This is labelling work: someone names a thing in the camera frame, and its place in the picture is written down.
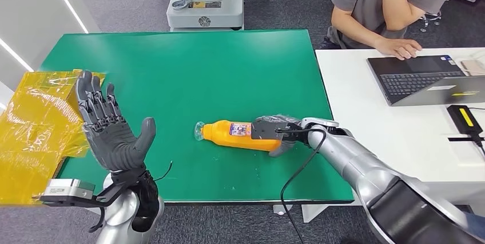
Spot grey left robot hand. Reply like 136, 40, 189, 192
75, 70, 157, 173

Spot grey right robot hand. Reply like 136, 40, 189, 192
252, 114, 305, 158

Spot orange detergent bottle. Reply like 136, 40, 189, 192
194, 119, 283, 153

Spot green table mat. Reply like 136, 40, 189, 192
39, 29, 355, 204

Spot yellow foil-wrapped box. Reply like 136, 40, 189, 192
0, 69, 107, 207

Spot white table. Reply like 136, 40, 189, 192
301, 47, 485, 223

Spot dark grey laptop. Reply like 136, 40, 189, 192
367, 54, 485, 107

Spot person's right hand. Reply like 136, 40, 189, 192
374, 37, 423, 61

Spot black power adapter yellow label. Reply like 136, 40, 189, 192
447, 105, 484, 136

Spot office chair base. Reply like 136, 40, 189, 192
418, 10, 443, 33

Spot papers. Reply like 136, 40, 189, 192
452, 51, 485, 77

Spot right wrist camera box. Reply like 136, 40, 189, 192
251, 118, 304, 142

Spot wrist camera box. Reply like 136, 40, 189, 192
39, 178, 96, 207
251, 118, 304, 142

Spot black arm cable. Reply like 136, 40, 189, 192
279, 126, 327, 244

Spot thin black cable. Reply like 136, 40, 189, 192
153, 161, 174, 182

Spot grey table bracket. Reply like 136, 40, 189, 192
273, 204, 293, 216

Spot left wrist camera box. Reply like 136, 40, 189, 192
39, 178, 96, 207

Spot black adapter cable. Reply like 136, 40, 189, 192
471, 132, 485, 157

